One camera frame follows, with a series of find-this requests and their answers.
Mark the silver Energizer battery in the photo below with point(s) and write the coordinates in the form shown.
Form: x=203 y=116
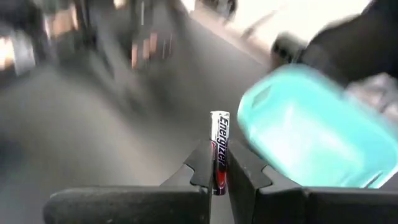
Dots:
x=220 y=130

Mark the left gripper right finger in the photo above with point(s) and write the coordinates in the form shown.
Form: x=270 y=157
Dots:
x=311 y=207

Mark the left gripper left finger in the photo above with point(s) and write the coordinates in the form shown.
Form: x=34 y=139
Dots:
x=140 y=205

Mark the teal plastic bin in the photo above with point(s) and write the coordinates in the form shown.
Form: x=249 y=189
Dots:
x=311 y=130

